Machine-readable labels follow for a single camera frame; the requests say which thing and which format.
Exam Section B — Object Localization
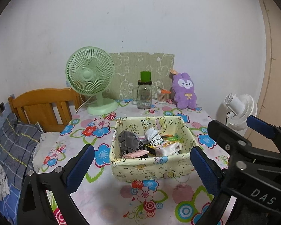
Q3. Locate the grey drawstring pouch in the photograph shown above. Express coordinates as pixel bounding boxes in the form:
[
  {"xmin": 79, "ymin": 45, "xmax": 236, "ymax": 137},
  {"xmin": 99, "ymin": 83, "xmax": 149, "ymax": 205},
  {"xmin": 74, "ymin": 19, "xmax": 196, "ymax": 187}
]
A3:
[{"xmin": 118, "ymin": 130, "xmax": 141, "ymax": 155}]

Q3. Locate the glass mason jar mug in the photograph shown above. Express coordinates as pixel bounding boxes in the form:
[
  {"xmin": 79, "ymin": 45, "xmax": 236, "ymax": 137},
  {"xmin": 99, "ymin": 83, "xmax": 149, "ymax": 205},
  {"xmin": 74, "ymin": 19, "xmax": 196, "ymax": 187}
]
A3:
[{"xmin": 132, "ymin": 71, "xmax": 153, "ymax": 110}]

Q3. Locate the white floor fan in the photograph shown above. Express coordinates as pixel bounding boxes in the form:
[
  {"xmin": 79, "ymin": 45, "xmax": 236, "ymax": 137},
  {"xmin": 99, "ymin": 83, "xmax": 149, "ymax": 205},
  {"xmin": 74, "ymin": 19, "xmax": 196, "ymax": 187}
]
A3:
[{"xmin": 224, "ymin": 93, "xmax": 258, "ymax": 131}]

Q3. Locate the grey plaid pillow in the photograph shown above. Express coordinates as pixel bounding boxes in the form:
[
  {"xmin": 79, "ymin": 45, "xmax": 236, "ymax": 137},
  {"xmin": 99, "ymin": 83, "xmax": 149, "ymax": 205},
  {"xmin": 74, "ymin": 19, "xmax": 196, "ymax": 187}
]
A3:
[{"xmin": 0, "ymin": 112, "xmax": 43, "ymax": 190}]

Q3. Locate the white blanket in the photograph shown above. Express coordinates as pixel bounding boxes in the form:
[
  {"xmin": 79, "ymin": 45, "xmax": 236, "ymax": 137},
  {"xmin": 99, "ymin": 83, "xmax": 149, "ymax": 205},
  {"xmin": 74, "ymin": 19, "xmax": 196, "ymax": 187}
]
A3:
[{"xmin": 32, "ymin": 132, "xmax": 60, "ymax": 173}]

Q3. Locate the floral tablecloth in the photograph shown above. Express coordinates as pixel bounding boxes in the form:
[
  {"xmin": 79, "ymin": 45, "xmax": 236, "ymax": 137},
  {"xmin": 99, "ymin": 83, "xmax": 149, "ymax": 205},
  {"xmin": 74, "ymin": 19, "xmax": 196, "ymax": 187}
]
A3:
[{"xmin": 39, "ymin": 99, "xmax": 229, "ymax": 224}]

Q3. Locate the beige door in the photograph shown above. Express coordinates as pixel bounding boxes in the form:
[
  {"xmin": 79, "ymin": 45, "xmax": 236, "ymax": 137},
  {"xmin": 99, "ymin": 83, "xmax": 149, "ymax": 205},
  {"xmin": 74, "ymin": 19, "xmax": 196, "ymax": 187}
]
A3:
[{"xmin": 244, "ymin": 0, "xmax": 281, "ymax": 150}]

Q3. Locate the green desk fan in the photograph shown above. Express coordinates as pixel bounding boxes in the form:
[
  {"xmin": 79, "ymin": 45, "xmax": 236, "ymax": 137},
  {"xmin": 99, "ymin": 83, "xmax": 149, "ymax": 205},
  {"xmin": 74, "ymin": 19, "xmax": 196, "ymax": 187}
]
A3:
[{"xmin": 65, "ymin": 46, "xmax": 118, "ymax": 115}]

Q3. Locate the blue grid bedsheet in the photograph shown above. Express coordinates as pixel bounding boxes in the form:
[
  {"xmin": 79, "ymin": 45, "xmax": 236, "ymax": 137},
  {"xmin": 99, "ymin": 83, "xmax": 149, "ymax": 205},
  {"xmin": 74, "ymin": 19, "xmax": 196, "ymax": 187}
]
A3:
[{"xmin": 0, "ymin": 183, "xmax": 21, "ymax": 224}]

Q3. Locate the pink paper envelope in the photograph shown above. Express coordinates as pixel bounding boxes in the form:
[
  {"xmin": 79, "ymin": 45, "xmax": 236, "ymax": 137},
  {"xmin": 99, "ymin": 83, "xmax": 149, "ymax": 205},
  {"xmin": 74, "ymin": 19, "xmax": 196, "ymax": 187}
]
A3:
[{"xmin": 122, "ymin": 150, "xmax": 150, "ymax": 158}]

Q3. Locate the purple plush bunny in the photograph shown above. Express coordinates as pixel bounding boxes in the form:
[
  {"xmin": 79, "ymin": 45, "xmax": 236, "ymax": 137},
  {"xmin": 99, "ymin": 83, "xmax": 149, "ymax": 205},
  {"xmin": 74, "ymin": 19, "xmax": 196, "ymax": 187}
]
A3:
[{"xmin": 171, "ymin": 73, "xmax": 197, "ymax": 109}]

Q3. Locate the colourful cartoon tissue pack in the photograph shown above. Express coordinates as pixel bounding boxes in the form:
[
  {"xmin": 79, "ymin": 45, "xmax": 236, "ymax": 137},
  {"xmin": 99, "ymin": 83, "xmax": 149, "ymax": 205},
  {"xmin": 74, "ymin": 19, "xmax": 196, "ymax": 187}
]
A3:
[{"xmin": 152, "ymin": 141, "xmax": 182, "ymax": 156}]

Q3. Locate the cotton swab container orange lid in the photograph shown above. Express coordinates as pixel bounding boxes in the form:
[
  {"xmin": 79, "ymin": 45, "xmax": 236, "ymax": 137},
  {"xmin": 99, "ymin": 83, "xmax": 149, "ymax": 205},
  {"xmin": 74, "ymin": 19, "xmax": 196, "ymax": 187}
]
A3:
[{"xmin": 157, "ymin": 87, "xmax": 171, "ymax": 104}]

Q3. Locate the wooden bed headboard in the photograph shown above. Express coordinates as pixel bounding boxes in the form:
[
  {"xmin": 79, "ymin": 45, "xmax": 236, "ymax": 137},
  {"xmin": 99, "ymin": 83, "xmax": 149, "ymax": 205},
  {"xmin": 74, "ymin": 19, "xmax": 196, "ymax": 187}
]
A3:
[{"xmin": 8, "ymin": 88, "xmax": 84, "ymax": 132}]

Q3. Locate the white wipes packet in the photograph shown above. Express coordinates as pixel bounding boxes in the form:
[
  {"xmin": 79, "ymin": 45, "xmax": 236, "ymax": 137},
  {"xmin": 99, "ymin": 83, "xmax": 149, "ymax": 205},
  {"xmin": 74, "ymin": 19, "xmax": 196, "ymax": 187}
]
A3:
[{"xmin": 161, "ymin": 133, "xmax": 184, "ymax": 143}]

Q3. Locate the yellow cartoon fabric storage box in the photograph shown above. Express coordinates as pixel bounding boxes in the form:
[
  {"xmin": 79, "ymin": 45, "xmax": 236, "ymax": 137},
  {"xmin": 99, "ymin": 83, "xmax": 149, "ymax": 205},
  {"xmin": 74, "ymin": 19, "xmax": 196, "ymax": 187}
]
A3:
[{"xmin": 110, "ymin": 116, "xmax": 198, "ymax": 181}]

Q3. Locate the green cartoon cardboard panel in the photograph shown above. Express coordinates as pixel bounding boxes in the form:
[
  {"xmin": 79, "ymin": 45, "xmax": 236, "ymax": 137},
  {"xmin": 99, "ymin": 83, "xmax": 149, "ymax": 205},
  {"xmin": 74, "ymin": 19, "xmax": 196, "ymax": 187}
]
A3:
[{"xmin": 103, "ymin": 52, "xmax": 175, "ymax": 100}]

